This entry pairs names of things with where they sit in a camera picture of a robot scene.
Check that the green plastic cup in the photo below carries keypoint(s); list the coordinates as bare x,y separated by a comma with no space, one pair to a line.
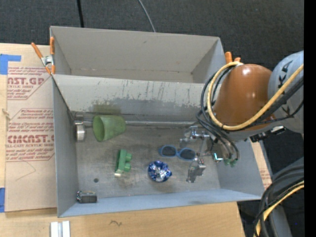
109,128

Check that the silver metal cylinder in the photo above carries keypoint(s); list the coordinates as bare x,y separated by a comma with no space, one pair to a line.
80,131

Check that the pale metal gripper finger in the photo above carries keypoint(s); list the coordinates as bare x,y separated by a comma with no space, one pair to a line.
195,171
195,133

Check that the blue sunglasses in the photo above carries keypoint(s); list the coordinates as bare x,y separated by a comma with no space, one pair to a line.
172,152

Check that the shiny blue foil ball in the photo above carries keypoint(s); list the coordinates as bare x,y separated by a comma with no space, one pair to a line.
159,171

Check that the grey metal bin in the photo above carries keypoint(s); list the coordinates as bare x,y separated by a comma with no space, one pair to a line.
138,97

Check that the small dark grey box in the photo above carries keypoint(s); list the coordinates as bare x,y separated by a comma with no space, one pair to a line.
87,197

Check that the green toy block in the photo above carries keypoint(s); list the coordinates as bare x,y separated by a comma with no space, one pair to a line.
123,162

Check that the brown cardboard board red print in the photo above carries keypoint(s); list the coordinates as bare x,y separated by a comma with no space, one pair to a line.
29,157

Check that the black cylinder on white bracket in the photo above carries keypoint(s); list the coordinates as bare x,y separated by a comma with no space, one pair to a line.
255,138

